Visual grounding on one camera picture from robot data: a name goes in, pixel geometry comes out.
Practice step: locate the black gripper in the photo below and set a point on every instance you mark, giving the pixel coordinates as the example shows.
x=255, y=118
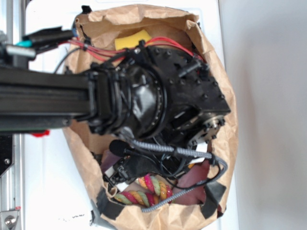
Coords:
x=135, y=165

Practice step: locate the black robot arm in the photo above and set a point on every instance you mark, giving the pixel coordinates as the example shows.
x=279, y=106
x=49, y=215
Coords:
x=158, y=97

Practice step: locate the black foam microphone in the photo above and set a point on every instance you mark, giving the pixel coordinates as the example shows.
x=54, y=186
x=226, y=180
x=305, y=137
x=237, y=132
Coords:
x=120, y=148

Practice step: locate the yellow sponge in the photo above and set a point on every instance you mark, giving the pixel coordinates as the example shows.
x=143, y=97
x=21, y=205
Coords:
x=131, y=40

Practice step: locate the brown paper bag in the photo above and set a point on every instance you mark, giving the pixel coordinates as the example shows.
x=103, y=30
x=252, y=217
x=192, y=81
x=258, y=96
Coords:
x=181, y=25

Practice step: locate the black mounting bracket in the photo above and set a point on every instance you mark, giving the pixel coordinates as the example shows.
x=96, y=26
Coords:
x=6, y=150

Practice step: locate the aluminium frame rail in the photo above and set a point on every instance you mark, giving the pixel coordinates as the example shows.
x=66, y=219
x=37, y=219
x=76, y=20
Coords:
x=12, y=216

